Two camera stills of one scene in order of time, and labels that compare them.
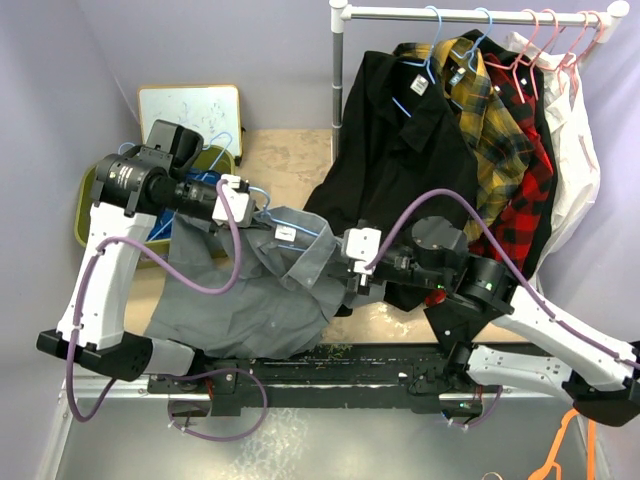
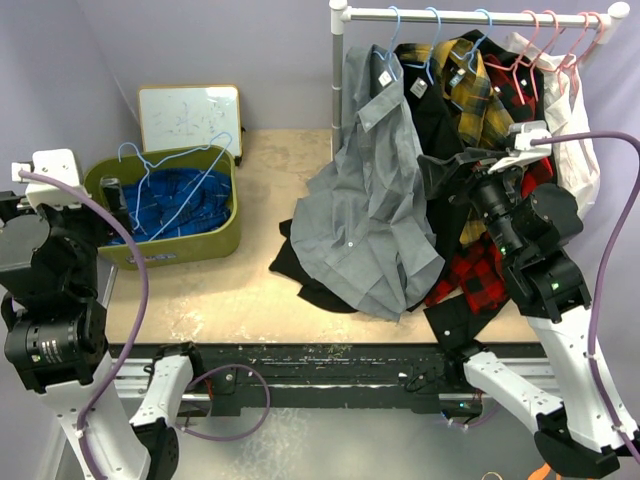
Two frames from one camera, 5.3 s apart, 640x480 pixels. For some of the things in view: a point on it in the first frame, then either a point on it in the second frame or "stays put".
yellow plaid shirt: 501,148 stays put
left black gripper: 214,227 → 103,230
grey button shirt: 294,281 → 364,230
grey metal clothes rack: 603,25 stays put
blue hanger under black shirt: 426,62 stays put
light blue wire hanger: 267,213 → 393,40
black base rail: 240,387 stays put
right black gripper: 370,279 → 438,175
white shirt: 574,138 stays put
